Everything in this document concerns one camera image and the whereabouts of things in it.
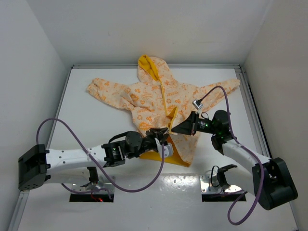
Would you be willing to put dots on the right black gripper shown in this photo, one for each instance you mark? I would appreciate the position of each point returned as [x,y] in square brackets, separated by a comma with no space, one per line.
[188,126]

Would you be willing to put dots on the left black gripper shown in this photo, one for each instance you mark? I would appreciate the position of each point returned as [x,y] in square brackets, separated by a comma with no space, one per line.
[156,133]

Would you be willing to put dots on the orange patterned hooded jacket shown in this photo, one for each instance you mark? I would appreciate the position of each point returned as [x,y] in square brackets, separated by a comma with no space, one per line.
[158,100]

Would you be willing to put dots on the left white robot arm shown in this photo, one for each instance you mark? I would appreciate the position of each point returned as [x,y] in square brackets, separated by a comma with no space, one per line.
[40,165]

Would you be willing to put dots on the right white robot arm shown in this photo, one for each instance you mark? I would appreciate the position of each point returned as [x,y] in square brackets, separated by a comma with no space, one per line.
[268,179]

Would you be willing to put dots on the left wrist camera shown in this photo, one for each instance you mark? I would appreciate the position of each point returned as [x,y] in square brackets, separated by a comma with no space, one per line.
[166,150]

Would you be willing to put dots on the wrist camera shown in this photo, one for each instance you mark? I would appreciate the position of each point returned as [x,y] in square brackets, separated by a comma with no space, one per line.
[166,150]
[197,104]

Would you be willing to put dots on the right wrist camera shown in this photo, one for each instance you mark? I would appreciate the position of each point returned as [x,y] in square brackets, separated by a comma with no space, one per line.
[197,104]

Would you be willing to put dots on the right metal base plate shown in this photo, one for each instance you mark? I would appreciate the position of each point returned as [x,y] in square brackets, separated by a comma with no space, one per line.
[209,186]

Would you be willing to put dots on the metal base plate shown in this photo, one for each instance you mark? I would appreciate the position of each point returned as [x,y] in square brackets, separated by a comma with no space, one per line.
[103,186]
[209,186]

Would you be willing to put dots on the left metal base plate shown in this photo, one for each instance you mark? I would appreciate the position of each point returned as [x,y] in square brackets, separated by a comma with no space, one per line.
[103,186]

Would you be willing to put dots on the aluminium table frame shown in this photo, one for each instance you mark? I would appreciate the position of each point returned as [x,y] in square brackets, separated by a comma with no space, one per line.
[174,202]

